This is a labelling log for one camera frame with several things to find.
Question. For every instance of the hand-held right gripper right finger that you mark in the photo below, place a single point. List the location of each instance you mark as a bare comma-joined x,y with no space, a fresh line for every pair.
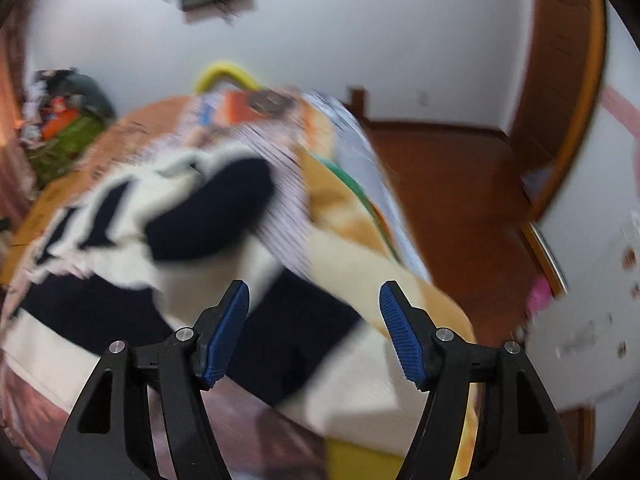
402,337

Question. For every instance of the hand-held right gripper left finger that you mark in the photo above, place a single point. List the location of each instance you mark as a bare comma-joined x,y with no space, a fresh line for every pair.
226,337

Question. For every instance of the navy and cream striped garment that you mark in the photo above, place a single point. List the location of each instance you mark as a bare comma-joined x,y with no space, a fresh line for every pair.
210,220

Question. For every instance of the pile of clothes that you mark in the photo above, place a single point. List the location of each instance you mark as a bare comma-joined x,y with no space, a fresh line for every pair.
60,125

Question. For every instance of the printed cartoon blanket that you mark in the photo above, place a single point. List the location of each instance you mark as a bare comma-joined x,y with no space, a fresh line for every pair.
345,210

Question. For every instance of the white cabinet with stickers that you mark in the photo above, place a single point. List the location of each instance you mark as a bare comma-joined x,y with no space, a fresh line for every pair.
595,280

